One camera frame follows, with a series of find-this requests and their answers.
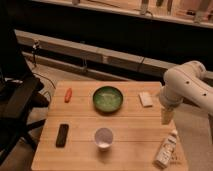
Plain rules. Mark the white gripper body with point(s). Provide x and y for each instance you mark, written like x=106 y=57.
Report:
x=166 y=115

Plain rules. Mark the white plastic bottle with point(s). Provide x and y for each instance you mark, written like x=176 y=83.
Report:
x=166 y=149

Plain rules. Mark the black office chair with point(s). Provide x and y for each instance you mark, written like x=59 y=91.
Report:
x=19 y=90

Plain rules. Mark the black remote control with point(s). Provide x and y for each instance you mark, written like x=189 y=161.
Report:
x=62 y=135

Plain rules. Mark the wooden table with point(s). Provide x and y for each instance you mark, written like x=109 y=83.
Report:
x=137 y=130

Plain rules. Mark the orange carrot toy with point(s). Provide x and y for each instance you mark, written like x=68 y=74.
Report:
x=68 y=95

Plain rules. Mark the green ceramic bowl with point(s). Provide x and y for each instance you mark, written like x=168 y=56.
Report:
x=107 y=99

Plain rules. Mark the white sponge block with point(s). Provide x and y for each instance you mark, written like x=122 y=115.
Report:
x=146 y=99

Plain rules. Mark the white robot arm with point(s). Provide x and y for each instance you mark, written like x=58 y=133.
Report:
x=185 y=81

